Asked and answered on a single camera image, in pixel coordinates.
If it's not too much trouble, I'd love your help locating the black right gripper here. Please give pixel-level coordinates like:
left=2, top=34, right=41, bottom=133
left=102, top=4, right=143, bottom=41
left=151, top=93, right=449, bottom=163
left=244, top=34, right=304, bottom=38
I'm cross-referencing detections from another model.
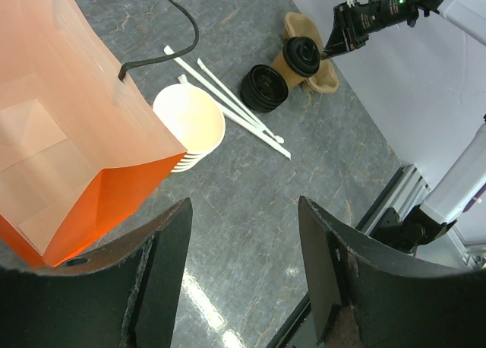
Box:
left=321, top=0, right=383, bottom=59

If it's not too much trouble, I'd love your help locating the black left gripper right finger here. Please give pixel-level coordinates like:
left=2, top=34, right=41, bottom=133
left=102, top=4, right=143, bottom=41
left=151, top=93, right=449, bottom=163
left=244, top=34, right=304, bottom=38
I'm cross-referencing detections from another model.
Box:
left=298, top=197, right=485, bottom=347

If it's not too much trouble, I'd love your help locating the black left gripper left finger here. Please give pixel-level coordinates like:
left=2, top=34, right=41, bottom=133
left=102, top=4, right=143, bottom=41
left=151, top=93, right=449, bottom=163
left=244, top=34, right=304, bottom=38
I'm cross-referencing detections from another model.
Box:
left=1, top=198, right=192, bottom=347

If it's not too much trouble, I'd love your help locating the cardboard cup carrier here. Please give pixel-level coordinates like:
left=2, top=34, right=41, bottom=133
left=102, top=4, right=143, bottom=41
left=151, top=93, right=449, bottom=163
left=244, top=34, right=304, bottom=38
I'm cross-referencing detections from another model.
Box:
left=283, top=11, right=339, bottom=95

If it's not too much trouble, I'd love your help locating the brown paper coffee cup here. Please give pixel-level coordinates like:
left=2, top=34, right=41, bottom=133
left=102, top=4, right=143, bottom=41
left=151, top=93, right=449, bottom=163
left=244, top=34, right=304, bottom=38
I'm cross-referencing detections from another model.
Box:
left=271, top=36, right=320, bottom=89

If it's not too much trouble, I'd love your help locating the orange paper bag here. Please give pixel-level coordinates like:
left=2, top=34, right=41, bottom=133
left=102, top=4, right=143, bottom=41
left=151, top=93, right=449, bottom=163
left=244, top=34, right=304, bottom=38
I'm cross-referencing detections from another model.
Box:
left=1, top=0, right=186, bottom=267

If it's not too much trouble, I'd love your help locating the black coffee cup lid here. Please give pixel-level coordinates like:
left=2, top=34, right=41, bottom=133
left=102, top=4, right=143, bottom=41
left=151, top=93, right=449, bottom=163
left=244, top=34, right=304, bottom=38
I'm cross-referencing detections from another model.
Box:
left=282, top=36, right=320, bottom=78

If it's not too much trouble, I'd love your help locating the stack of black lids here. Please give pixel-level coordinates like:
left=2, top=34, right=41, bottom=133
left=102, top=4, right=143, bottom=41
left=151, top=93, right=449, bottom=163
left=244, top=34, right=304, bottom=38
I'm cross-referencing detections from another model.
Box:
left=240, top=64, right=289, bottom=113

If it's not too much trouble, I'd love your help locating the white wrapped straw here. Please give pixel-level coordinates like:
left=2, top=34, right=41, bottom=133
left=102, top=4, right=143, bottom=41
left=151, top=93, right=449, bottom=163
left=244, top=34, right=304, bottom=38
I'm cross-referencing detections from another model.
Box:
left=215, top=101, right=263, bottom=135
left=173, top=58, right=292, bottom=160
left=197, top=58, right=285, bottom=144

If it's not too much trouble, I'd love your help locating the stack of paper cups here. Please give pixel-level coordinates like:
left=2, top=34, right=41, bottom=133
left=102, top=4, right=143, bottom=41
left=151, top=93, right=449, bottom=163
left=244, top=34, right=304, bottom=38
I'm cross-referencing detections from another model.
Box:
left=153, top=84, right=226, bottom=173

